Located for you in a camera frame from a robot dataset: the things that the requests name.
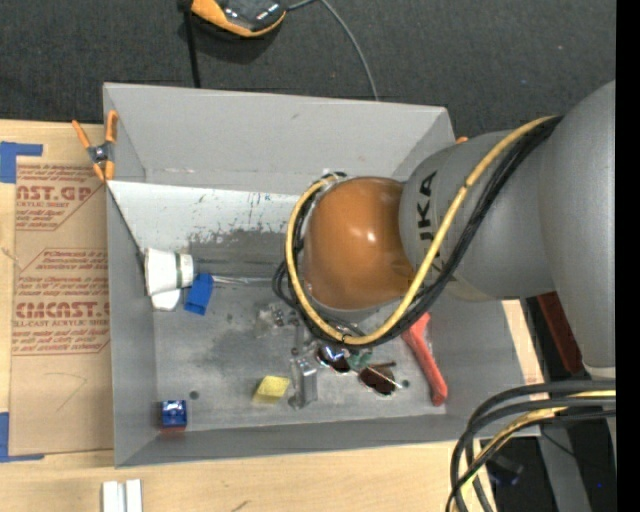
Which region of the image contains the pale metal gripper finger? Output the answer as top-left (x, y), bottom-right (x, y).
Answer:
top-left (255, 303), bottom-right (286, 341)
top-left (288, 310), bottom-right (320, 410)

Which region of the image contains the yellow sponge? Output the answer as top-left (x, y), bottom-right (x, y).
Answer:
top-left (251, 375), bottom-right (292, 406)

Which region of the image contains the blue block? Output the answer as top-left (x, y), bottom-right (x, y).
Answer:
top-left (183, 272), bottom-right (215, 317)

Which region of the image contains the red flat block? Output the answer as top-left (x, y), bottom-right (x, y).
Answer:
top-left (401, 311), bottom-right (449, 407)

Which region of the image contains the small shiny blue box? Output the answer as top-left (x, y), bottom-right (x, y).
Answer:
top-left (159, 399), bottom-right (189, 432)

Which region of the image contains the grey metal bin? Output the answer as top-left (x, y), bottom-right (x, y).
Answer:
top-left (102, 82), bottom-right (542, 469)

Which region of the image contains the brown cardboard board red print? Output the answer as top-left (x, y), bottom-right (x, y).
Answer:
top-left (0, 118), bottom-right (117, 464)

